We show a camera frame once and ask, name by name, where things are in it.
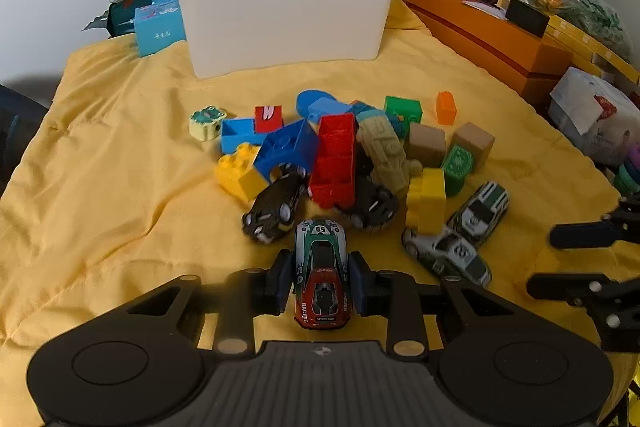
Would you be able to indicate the green net bag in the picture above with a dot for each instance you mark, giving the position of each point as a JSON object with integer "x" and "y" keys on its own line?
{"x": 597, "y": 14}

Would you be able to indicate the blue toy block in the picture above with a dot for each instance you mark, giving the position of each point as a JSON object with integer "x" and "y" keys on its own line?
{"x": 237, "y": 134}

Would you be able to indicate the large blue toy brick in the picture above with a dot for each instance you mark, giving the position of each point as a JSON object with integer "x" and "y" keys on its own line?
{"x": 287, "y": 147}

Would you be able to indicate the black toy car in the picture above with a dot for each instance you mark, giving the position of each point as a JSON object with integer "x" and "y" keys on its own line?
{"x": 272, "y": 209}
{"x": 372, "y": 207}

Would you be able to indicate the light blue carton box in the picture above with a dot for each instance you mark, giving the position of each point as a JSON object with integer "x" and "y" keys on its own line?
{"x": 157, "y": 32}

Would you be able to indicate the wooden cube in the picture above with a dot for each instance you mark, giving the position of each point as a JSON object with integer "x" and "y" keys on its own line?
{"x": 426, "y": 144}
{"x": 475, "y": 142}

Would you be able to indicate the yellow toy brick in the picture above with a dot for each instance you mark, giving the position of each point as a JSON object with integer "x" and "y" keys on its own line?
{"x": 240, "y": 174}
{"x": 426, "y": 202}

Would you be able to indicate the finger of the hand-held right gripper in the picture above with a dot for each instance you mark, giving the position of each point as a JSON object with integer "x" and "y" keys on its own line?
{"x": 580, "y": 234}
{"x": 565, "y": 287}

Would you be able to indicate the red printed toy block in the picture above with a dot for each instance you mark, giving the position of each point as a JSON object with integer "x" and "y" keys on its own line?
{"x": 267, "y": 119}

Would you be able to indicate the green toy brick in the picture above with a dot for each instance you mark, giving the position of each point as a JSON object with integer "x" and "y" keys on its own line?
{"x": 402, "y": 109}

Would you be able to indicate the white bag with red print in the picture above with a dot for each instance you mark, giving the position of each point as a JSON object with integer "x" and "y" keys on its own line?
{"x": 595, "y": 112}

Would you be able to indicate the white plastic bin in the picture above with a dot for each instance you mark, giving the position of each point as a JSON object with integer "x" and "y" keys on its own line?
{"x": 280, "y": 17}

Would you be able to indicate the stack of yellow boxes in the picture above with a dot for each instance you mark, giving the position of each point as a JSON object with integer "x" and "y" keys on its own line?
{"x": 590, "y": 44}

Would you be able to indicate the red toy brick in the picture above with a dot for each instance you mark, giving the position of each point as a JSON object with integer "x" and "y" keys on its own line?
{"x": 332, "y": 162}

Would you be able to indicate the blue toy disc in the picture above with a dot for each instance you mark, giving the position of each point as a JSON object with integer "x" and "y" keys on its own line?
{"x": 311, "y": 99}

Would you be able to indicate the small black box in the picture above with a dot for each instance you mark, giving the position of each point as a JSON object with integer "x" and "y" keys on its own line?
{"x": 527, "y": 17}

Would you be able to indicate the large orange box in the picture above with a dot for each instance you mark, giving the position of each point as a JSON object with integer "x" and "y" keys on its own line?
{"x": 480, "y": 37}

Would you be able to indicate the white green toy car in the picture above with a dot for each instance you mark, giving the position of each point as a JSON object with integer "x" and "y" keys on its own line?
{"x": 480, "y": 209}
{"x": 447, "y": 254}

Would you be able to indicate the red green racing toy car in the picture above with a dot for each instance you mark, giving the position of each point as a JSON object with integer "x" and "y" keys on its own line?
{"x": 322, "y": 272}

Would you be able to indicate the light blue toy brick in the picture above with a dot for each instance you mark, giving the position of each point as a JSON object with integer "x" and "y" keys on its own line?
{"x": 327, "y": 109}

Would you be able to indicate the orange toy brick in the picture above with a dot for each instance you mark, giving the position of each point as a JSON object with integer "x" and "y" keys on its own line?
{"x": 446, "y": 109}

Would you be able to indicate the green cylinder block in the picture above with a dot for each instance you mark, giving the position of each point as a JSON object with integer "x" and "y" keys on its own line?
{"x": 457, "y": 167}

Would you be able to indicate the teal toy car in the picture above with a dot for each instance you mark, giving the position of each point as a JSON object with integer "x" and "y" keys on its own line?
{"x": 367, "y": 112}

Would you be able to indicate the stack of coloured rings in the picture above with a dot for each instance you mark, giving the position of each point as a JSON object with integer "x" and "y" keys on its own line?
{"x": 631, "y": 172}

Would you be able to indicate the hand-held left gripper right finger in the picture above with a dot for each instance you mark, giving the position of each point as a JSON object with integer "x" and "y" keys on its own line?
{"x": 357, "y": 282}

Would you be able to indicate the beige toy car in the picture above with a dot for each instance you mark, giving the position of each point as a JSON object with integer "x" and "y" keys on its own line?
{"x": 387, "y": 157}

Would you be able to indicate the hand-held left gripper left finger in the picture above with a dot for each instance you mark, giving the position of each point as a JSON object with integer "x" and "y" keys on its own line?
{"x": 281, "y": 282}

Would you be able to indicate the pale yellow dinosaur block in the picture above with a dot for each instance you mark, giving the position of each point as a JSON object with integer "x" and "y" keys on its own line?
{"x": 205, "y": 124}

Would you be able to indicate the yellow blanket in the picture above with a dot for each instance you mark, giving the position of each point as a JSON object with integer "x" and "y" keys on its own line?
{"x": 125, "y": 157}

